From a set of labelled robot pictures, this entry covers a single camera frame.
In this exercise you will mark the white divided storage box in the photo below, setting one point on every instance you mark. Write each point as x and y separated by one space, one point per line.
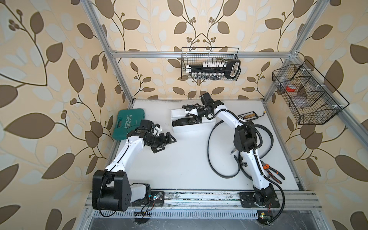
206 125

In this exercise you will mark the red item in basket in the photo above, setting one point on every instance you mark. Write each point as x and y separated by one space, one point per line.
291 88

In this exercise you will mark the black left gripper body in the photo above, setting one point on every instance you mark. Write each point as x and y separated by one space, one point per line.
155 141

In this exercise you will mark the right wire basket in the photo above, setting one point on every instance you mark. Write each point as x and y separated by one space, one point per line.
316 100

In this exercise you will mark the green tool case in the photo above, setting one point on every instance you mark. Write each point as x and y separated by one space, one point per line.
127 120

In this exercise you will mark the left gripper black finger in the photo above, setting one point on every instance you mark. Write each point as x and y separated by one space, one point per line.
158 148
169 139

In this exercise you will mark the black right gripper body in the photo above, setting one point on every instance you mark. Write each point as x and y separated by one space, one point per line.
202 111

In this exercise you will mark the aluminium frame post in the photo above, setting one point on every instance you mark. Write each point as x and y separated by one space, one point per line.
88 7

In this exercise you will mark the black parallel charging board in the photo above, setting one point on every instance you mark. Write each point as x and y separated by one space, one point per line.
251 116

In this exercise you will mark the wire basket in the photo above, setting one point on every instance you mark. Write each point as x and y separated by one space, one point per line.
316 100
198 55

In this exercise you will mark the orange black pliers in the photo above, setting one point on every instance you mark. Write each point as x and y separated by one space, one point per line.
273 173

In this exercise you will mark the black socket holder set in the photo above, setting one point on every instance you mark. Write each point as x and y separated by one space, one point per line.
226 70

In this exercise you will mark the back wire basket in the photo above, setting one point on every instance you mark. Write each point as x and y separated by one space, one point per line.
198 55

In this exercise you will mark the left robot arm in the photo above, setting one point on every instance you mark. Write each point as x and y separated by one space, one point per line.
112 190

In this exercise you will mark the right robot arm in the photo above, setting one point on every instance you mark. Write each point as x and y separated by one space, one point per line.
247 140

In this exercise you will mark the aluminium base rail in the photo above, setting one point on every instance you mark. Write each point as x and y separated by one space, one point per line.
231 199

